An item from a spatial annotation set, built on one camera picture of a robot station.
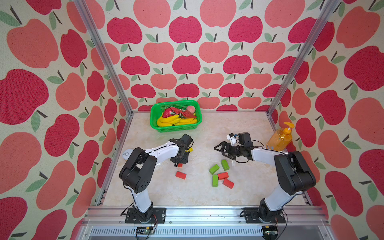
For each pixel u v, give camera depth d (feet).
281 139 2.76
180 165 3.03
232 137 2.92
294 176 1.55
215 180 2.78
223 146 2.76
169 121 3.46
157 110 3.75
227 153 2.78
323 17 2.36
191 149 3.22
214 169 2.91
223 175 2.81
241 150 2.56
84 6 2.30
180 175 2.90
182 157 2.58
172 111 3.53
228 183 2.73
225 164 2.96
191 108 3.76
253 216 2.41
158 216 2.45
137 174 1.57
